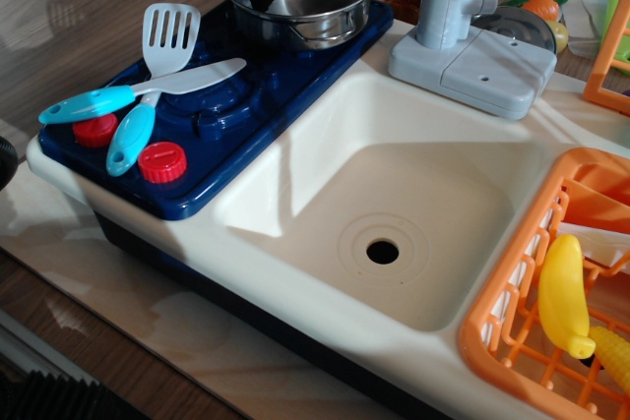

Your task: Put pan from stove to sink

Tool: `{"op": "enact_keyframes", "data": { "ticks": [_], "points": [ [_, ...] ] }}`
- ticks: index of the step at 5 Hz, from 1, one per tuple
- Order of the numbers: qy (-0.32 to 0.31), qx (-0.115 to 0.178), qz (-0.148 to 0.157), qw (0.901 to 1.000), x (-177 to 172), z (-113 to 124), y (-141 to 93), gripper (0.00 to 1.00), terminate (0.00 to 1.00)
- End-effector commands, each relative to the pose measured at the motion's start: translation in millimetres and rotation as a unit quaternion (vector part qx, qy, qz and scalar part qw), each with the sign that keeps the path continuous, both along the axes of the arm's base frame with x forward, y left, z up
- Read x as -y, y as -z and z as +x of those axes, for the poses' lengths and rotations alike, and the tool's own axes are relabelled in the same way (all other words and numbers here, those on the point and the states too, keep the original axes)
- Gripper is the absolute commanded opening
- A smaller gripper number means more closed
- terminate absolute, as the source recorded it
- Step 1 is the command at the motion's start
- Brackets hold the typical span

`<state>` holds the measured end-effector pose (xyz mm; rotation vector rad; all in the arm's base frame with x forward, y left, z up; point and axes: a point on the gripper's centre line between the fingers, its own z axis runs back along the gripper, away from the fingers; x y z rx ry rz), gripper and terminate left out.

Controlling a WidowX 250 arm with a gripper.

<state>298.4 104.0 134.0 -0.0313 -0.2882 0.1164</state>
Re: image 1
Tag grey toy faucet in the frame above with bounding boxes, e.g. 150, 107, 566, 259
388, 0, 556, 120

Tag red stove knob right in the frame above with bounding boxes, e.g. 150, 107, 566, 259
137, 141, 188, 184

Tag steel pot lid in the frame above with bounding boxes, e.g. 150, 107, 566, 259
472, 6, 557, 53

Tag stainless steel pan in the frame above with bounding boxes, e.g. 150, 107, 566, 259
230, 0, 371, 52

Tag white slotted spatula blue handle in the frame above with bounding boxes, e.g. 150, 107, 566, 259
105, 3, 201, 177

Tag dark blue toy stove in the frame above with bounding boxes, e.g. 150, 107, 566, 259
37, 1, 393, 220

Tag black round object left edge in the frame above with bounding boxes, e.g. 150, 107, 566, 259
0, 137, 19, 190

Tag red stove knob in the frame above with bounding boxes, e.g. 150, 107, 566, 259
72, 113, 118, 149
137, 141, 188, 184

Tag white plate in rack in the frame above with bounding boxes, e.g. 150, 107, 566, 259
557, 222, 629, 268

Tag red stove knob left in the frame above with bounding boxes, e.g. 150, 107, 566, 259
72, 113, 118, 149

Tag yellow toy fruit piece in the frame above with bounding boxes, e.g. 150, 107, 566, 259
546, 21, 569, 54

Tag yellow toy banana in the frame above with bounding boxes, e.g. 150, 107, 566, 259
538, 234, 596, 359

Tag yellow toy corn cob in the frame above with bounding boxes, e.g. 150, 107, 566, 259
589, 326, 629, 394

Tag cream toy sink unit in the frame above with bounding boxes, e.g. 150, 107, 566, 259
27, 23, 629, 419

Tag white toy knife blue handle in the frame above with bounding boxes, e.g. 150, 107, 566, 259
38, 58, 247, 125

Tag orange basket upper right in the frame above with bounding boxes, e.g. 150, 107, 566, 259
583, 0, 629, 116

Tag orange dish rack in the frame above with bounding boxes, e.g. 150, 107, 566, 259
459, 148, 629, 419

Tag orange toy carrot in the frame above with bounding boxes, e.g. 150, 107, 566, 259
521, 0, 560, 21

